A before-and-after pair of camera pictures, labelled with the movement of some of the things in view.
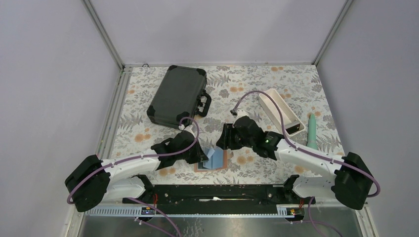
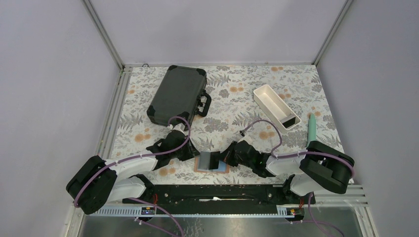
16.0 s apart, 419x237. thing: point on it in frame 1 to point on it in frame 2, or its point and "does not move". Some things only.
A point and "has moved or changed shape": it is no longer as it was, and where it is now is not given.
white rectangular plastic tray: (293, 126) has moved or changed shape
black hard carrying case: (180, 96) does not move
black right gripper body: (235, 139) to (231, 158)
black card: (293, 129) to (289, 122)
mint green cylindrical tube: (312, 133) does not move
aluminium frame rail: (106, 139) does not move
